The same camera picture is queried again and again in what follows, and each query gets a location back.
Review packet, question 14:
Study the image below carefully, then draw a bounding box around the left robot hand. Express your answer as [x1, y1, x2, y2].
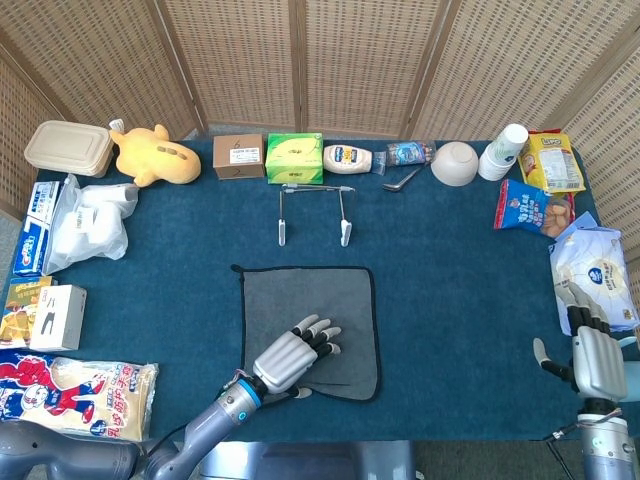
[252, 313, 344, 401]

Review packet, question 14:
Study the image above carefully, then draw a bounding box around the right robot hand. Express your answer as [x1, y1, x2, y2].
[532, 279, 629, 401]

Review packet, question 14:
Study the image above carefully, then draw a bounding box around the grey and blue towel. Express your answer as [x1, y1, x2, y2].
[230, 263, 380, 403]

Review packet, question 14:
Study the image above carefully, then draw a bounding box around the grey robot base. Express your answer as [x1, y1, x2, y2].
[199, 439, 416, 480]

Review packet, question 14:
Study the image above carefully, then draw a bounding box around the metal towel rack stand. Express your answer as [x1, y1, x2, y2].
[277, 182, 356, 248]

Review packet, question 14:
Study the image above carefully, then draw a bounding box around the brown cardboard box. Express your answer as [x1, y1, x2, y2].
[212, 133, 266, 181]

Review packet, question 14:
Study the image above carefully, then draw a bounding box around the mayonnaise squeeze bottle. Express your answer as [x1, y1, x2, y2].
[322, 144, 376, 175]

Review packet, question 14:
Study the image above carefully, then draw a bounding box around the white box with black print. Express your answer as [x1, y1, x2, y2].
[28, 284, 88, 352]

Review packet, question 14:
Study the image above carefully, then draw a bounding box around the clear plastic water bottle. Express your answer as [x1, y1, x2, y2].
[370, 140, 438, 176]

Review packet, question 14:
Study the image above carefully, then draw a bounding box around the yellow snack box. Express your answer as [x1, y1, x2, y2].
[0, 275, 54, 350]

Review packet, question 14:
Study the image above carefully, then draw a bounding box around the white and blue toothpaste box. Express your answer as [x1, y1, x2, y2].
[27, 180, 61, 226]

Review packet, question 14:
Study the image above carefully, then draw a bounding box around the beige lidded takeout container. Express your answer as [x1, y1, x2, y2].
[23, 119, 115, 179]

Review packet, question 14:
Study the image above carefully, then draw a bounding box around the light blue jug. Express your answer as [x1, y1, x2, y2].
[617, 335, 640, 401]

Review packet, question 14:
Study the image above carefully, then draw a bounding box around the pale blue white pouch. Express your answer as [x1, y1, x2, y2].
[548, 210, 640, 337]

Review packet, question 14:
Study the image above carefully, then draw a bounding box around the blue table carpet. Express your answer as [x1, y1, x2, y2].
[9, 138, 601, 444]

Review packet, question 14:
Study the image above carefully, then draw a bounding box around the blue and red snack bag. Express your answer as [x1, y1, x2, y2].
[493, 178, 576, 240]

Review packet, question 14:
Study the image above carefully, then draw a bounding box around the green tissue pack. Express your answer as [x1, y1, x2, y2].
[265, 131, 326, 185]

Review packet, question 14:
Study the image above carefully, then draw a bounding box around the black ladle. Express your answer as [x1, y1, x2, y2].
[382, 166, 424, 193]

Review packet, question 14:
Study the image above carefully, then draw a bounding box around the yellow snack bag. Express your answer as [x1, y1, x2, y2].
[517, 130, 587, 195]

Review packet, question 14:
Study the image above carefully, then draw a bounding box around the stack of paper cups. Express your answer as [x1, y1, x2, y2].
[477, 123, 530, 182]

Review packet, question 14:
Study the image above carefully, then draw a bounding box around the yellow plush toy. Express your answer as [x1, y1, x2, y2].
[108, 123, 202, 189]

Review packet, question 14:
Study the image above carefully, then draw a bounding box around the white plastic bag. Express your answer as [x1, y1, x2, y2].
[43, 173, 140, 274]

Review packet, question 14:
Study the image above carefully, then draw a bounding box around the beige bowl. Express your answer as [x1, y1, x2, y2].
[430, 141, 480, 188]

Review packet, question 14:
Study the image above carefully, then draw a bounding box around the wicker folding screen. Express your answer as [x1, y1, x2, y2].
[0, 0, 640, 261]

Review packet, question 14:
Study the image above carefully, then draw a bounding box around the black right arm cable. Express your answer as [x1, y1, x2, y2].
[543, 422, 581, 480]

